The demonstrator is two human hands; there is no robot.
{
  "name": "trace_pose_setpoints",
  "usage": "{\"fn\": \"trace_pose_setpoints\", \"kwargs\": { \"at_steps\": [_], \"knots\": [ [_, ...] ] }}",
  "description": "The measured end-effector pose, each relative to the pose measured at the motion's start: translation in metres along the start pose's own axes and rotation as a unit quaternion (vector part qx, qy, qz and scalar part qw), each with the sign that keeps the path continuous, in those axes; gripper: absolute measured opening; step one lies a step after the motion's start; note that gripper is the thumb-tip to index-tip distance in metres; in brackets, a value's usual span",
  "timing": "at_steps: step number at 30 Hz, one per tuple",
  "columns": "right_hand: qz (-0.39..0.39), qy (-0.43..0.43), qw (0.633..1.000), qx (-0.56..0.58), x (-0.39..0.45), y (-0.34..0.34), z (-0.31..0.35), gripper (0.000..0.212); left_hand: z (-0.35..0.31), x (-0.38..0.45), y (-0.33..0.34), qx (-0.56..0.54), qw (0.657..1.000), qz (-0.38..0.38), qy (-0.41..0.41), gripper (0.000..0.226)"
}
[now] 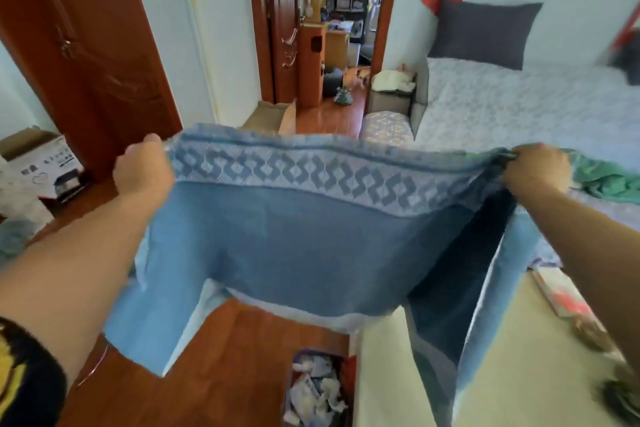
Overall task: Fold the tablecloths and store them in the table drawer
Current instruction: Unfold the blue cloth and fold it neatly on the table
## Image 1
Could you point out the person's right hand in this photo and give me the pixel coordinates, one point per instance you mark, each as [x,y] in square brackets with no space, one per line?
[537,171]

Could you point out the person's left hand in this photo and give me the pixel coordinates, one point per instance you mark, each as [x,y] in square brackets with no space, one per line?
[145,169]

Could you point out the white red tissue pack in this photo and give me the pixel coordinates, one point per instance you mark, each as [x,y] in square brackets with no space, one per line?
[560,294]

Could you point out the blue patterned cloth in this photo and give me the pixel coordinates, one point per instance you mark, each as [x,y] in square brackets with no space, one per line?
[300,241]

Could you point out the person's left forearm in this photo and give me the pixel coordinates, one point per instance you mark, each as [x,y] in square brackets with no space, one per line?
[75,276]

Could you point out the person's right forearm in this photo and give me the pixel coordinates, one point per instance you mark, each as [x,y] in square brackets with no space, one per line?
[595,261]

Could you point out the person's black shirt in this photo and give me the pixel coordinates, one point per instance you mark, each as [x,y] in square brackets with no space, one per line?
[30,381]

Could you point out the green blanket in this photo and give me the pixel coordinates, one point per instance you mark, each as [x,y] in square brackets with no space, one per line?
[605,181]

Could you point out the purple quilted sofa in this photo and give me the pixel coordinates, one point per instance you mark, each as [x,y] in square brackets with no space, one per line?
[500,101]

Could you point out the white printed appliance box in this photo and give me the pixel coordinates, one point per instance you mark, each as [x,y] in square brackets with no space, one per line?
[50,161]

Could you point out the olive brown perforated box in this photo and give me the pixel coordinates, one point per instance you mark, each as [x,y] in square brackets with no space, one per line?
[267,119]

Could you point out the dark brown wooden door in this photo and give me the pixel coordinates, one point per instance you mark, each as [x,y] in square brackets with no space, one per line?
[100,41]

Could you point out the grey pillow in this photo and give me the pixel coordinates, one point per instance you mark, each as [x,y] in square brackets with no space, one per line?
[485,31]
[630,61]

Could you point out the grey side stool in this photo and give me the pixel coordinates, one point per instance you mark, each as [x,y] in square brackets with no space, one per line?
[390,104]

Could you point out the red gold knot decoration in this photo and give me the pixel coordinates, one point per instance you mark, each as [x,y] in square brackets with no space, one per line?
[627,29]

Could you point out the orange brown wooden cabinet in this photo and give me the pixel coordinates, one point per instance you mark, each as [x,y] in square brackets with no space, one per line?
[311,71]

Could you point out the cream marble table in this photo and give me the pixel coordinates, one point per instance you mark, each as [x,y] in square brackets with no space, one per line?
[525,371]

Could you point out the dark round basket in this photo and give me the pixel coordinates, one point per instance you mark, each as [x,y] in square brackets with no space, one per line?
[332,81]

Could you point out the small green ornament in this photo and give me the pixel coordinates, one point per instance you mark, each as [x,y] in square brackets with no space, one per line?
[343,97]

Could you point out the white plastic bin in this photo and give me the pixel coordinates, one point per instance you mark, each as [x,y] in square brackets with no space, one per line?
[353,54]

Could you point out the brown panelled inner door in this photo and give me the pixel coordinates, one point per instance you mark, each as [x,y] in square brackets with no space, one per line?
[285,1]

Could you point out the light wooden desk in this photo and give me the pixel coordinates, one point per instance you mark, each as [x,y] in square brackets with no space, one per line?
[337,49]

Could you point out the golden figurine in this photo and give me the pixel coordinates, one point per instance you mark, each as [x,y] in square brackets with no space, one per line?
[316,4]

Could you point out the grey open canister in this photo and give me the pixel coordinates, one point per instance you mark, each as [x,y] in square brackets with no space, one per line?
[622,394]

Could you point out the small bin with lavender bag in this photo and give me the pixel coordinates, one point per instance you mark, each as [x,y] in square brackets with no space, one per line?
[315,391]

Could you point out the red brown doorway frame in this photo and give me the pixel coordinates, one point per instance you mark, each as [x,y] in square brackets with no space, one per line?
[387,1]

